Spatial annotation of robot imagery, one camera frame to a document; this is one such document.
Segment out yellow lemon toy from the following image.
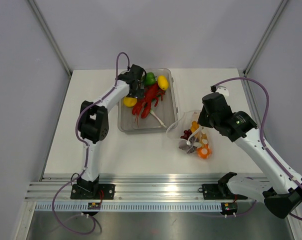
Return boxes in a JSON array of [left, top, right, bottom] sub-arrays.
[[157, 75, 169, 91], [123, 97, 138, 108]]

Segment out clear dotted zip top bag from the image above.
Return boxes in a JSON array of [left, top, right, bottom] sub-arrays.
[[166, 110, 213, 160]]

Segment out orange fruit toy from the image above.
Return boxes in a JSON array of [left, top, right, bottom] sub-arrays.
[[196, 147, 212, 159]]

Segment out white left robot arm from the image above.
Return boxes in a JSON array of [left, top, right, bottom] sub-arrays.
[[71, 64, 146, 200]]

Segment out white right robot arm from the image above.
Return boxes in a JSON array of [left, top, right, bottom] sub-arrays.
[[198, 92, 302, 219]]

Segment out clear plastic food tray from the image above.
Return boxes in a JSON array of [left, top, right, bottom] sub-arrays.
[[117, 68, 178, 134]]

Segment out green bell pepper toy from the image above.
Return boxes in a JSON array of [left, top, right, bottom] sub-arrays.
[[143, 72, 157, 86]]

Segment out red lobster toy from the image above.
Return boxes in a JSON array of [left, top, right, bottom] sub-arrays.
[[131, 83, 166, 125]]

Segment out green scallion toy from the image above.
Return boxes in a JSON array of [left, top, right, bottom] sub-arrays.
[[150, 99, 168, 129]]

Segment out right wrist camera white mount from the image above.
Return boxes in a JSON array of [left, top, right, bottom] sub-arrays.
[[216, 85, 230, 98]]

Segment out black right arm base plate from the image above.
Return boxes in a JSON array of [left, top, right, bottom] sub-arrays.
[[198, 172, 248, 201]]

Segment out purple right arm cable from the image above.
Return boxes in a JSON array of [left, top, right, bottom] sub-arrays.
[[210, 76, 302, 222]]

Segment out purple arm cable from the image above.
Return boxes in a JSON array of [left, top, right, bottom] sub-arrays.
[[210, 76, 302, 222], [51, 51, 132, 236]]

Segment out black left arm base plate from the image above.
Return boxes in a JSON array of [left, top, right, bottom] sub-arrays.
[[70, 183, 115, 200]]

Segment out left aluminium frame post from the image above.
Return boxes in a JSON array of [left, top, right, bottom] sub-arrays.
[[26, 0, 73, 79]]

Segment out aluminium frame post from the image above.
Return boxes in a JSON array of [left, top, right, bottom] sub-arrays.
[[26, 0, 73, 79], [243, 0, 290, 77]]

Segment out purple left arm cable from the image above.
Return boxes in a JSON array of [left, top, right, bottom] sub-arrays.
[[51, 51, 132, 236]]

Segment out right aluminium frame post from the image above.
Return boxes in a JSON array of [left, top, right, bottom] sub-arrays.
[[243, 0, 290, 77]]

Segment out aluminium mounting rail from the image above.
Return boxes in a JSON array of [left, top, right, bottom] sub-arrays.
[[24, 173, 297, 203]]

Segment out white slotted cable duct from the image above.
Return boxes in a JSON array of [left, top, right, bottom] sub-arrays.
[[35, 201, 222, 213]]

